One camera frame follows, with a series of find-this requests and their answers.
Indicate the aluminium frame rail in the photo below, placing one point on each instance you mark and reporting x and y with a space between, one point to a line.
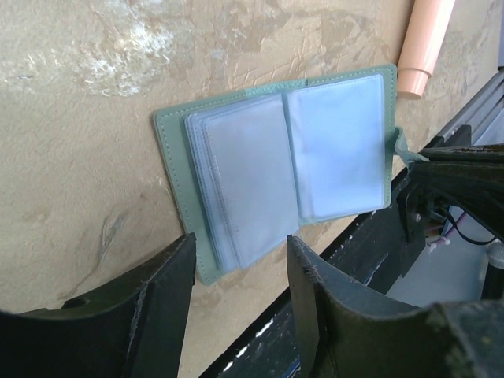
479 122

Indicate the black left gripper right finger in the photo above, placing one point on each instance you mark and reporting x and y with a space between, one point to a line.
358 332

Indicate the teal leather card holder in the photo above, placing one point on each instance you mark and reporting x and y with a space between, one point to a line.
251 167

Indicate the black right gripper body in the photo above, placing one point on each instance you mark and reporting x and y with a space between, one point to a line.
412 202

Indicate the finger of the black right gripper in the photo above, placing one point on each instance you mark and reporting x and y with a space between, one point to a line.
477 189
489 157

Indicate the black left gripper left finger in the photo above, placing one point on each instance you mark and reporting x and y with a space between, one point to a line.
132 326

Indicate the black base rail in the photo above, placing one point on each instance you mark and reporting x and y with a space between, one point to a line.
372 249

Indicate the pink microphone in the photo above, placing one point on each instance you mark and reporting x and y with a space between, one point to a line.
424 37

